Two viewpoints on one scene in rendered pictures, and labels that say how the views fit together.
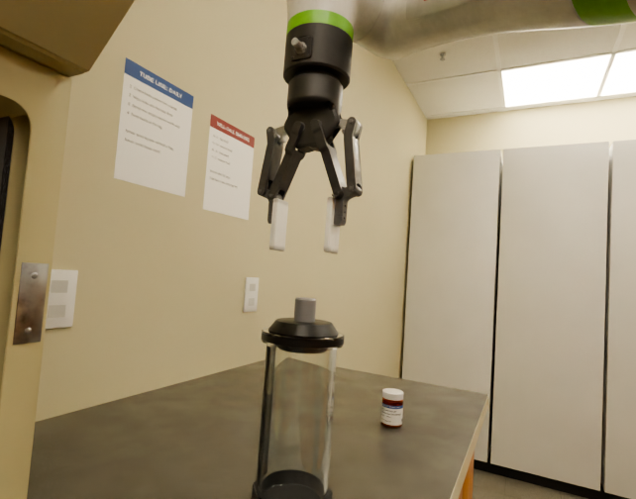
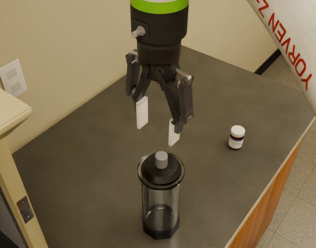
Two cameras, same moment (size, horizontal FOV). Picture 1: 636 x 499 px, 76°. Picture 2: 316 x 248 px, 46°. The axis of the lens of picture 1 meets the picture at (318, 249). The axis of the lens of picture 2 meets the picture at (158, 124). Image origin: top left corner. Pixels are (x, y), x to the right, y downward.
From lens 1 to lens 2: 0.57 m
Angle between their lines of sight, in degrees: 47
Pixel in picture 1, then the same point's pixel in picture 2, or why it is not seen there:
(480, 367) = not seen: outside the picture
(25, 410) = (38, 233)
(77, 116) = not seen: outside the picture
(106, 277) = (37, 52)
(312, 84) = (152, 55)
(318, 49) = (154, 35)
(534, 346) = not seen: outside the picture
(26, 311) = (25, 213)
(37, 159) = (3, 170)
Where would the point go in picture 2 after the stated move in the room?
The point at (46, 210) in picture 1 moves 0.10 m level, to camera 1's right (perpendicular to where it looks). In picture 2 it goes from (15, 181) to (69, 189)
